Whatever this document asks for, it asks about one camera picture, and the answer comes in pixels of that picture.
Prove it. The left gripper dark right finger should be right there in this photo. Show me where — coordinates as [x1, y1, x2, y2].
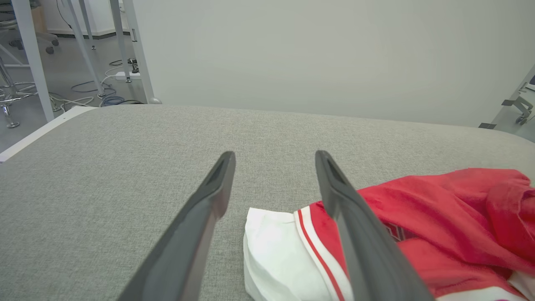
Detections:
[314, 150, 435, 301]

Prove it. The chrome stool base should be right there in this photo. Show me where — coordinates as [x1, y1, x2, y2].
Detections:
[0, 54, 39, 129]

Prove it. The white table leg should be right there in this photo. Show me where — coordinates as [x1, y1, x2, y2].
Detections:
[12, 0, 56, 122]
[63, 0, 106, 97]

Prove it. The grey metal caster leg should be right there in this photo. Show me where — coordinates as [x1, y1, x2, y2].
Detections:
[501, 82, 534, 126]

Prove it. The white floor cable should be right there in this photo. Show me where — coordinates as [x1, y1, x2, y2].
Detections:
[49, 67, 126, 112]

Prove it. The blue floor cable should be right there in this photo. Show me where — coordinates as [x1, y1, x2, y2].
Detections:
[70, 79, 127, 106]

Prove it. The grey metal frame post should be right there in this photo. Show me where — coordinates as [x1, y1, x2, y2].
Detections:
[121, 0, 162, 105]

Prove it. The red basketball jersey number 23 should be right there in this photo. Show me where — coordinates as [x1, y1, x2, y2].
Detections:
[243, 167, 535, 301]

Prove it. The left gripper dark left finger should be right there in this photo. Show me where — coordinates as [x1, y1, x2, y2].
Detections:
[117, 150, 237, 301]

